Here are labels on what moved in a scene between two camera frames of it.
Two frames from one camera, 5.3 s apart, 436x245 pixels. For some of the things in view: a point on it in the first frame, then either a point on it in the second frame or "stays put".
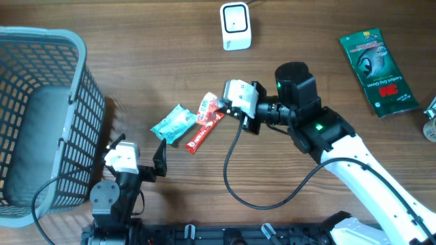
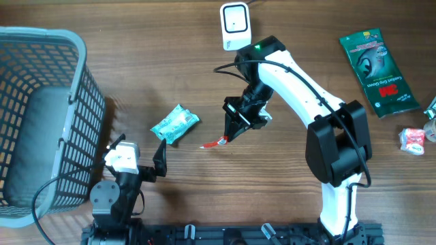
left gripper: x=149 y=175 stays put
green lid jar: x=429 y=130 stays put
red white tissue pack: x=207 y=109 → x=411 y=141
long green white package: x=386 y=84 stays put
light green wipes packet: x=176 y=124 stays put
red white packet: x=208 y=117 → x=222 y=141
